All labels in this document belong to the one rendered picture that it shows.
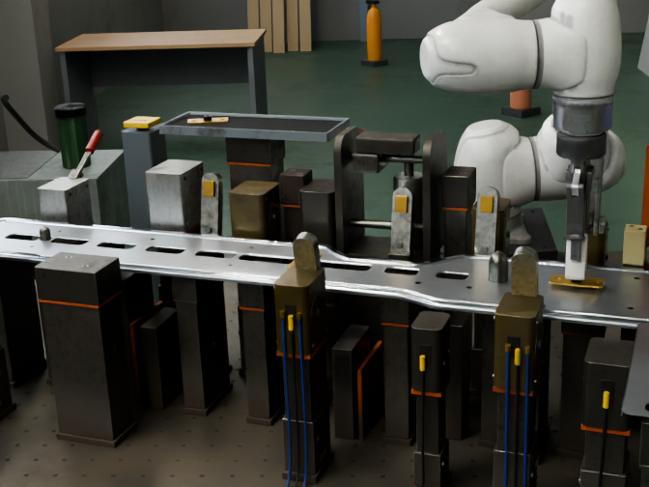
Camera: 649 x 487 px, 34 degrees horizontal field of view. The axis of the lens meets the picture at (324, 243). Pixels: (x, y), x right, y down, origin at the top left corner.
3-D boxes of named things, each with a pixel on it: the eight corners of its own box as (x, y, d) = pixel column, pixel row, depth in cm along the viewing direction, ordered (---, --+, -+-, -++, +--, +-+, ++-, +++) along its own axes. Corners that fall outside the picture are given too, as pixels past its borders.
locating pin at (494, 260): (486, 291, 173) (487, 252, 171) (490, 284, 176) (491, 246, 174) (505, 293, 172) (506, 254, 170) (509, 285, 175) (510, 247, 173)
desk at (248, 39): (93, 127, 760) (82, 34, 738) (271, 123, 750) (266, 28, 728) (66, 149, 700) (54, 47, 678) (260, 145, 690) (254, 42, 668)
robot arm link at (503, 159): (451, 203, 264) (446, 118, 256) (524, 196, 264) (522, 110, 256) (460, 225, 249) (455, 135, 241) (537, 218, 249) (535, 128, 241)
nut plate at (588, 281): (548, 283, 169) (549, 276, 169) (551, 275, 172) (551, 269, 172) (602, 288, 166) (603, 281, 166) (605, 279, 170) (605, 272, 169)
